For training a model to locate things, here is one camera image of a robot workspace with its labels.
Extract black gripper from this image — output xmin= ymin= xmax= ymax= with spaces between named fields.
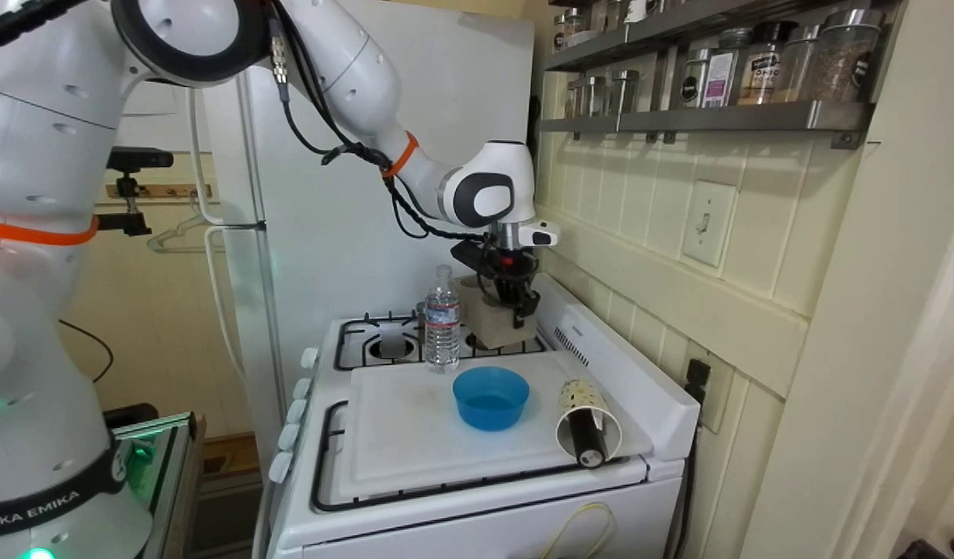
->
xmin=454 ymin=236 xmax=546 ymax=328

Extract clear plastic water bottle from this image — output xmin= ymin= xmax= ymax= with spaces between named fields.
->
xmin=420 ymin=263 xmax=462 ymax=376

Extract blue plastic bowl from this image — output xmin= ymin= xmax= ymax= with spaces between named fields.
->
xmin=450 ymin=364 xmax=534 ymax=435

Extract patterned paper cup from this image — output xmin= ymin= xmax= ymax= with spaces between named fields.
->
xmin=554 ymin=376 xmax=623 ymax=472

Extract round gas burner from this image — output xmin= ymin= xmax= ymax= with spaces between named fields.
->
xmin=363 ymin=331 xmax=423 ymax=366

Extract white plastic cutting board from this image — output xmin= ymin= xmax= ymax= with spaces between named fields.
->
xmin=346 ymin=347 xmax=656 ymax=496

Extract black item inside cup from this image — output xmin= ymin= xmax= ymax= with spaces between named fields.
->
xmin=569 ymin=415 xmax=609 ymax=469

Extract white refrigerator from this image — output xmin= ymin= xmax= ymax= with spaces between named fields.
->
xmin=189 ymin=0 xmax=541 ymax=437

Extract black power plug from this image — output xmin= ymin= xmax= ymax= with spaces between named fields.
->
xmin=685 ymin=353 xmax=714 ymax=407

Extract small glass spice jar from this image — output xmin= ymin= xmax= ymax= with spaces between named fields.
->
xmin=674 ymin=44 xmax=708 ymax=111
xmin=559 ymin=70 xmax=588 ymax=121
xmin=549 ymin=3 xmax=585 ymax=54
xmin=605 ymin=66 xmax=638 ymax=117
xmin=582 ymin=68 xmax=609 ymax=117

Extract white gas stove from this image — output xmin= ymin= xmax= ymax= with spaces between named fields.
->
xmin=251 ymin=274 xmax=702 ymax=559

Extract white labelled spice container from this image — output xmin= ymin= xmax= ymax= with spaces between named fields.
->
xmin=702 ymin=44 xmax=744 ymax=111

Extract glass jar with dark lid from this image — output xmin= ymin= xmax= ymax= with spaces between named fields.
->
xmin=737 ymin=19 xmax=802 ymax=109

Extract large clear glass jar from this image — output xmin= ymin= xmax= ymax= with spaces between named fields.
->
xmin=818 ymin=5 xmax=884 ymax=107

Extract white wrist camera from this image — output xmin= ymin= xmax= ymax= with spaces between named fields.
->
xmin=516 ymin=216 xmax=561 ymax=250

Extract cream light switch plate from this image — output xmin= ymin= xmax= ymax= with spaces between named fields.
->
xmin=681 ymin=181 xmax=739 ymax=274

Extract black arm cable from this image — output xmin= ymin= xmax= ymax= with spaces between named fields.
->
xmin=268 ymin=19 xmax=500 ymax=245

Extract black power cord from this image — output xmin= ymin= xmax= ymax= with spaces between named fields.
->
xmin=669 ymin=397 xmax=708 ymax=559

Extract grey wall spice shelf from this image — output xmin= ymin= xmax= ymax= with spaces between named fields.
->
xmin=534 ymin=0 xmax=891 ymax=152

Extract wooden wall rail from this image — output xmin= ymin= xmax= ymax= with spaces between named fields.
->
xmin=100 ymin=181 xmax=218 ymax=204

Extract black camera on mount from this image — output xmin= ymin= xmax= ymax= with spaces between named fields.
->
xmin=94 ymin=142 xmax=177 ymax=238

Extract thin black cable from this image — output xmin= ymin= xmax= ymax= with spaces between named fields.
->
xmin=57 ymin=316 xmax=118 ymax=389

